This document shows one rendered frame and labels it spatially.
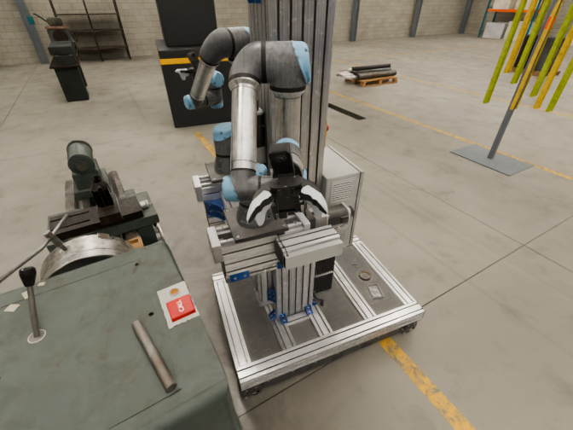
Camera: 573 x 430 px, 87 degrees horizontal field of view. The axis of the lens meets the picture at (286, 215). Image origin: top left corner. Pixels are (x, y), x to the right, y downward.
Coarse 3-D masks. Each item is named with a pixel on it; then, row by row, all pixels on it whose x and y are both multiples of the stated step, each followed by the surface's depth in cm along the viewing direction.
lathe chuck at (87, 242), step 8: (72, 240) 103; (80, 240) 103; (88, 240) 103; (96, 240) 104; (104, 240) 106; (112, 240) 108; (120, 240) 111; (56, 248) 101; (72, 248) 99; (80, 248) 99; (88, 248) 99; (96, 248) 100; (104, 248) 102; (112, 248) 103; (120, 248) 106; (128, 248) 110; (48, 256) 101; (56, 256) 98; (64, 256) 97; (48, 264) 98; (40, 272) 101; (40, 280) 97
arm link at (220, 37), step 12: (216, 36) 126; (228, 36) 127; (204, 48) 129; (216, 48) 127; (228, 48) 128; (204, 60) 132; (216, 60) 132; (204, 72) 139; (204, 84) 146; (192, 96) 155; (204, 96) 156; (192, 108) 160
